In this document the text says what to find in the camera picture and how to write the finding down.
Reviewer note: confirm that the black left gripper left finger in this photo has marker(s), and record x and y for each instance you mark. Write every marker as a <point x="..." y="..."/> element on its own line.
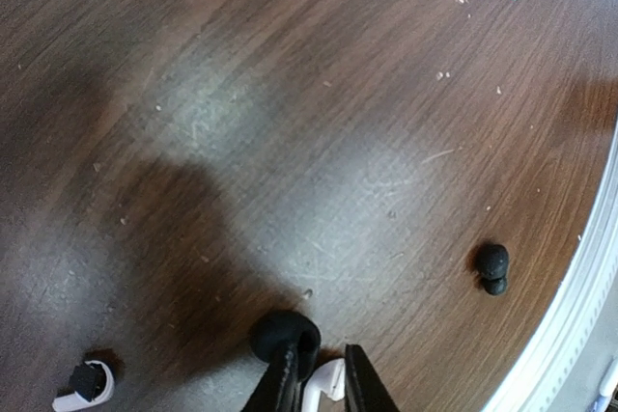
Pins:
<point x="278" y="389"/>

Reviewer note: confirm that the white earbud lower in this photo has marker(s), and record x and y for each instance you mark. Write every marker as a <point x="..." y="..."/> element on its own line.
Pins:
<point x="327" y="380"/>

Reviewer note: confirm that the black earbud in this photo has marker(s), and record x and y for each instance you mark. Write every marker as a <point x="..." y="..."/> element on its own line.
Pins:
<point x="287" y="327"/>
<point x="491" y="264"/>

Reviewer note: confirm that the white earbud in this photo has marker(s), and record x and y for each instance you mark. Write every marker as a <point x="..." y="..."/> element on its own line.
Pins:
<point x="91" y="383"/>
<point x="327" y="380"/>

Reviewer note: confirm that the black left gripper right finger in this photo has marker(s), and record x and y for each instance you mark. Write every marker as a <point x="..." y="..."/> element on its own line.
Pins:
<point x="364" y="390"/>

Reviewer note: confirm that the white earbud upper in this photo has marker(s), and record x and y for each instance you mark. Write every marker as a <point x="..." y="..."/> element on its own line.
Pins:
<point x="91" y="383"/>

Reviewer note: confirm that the front aluminium rail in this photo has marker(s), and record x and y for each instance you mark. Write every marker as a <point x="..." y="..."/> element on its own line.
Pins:
<point x="538" y="375"/>

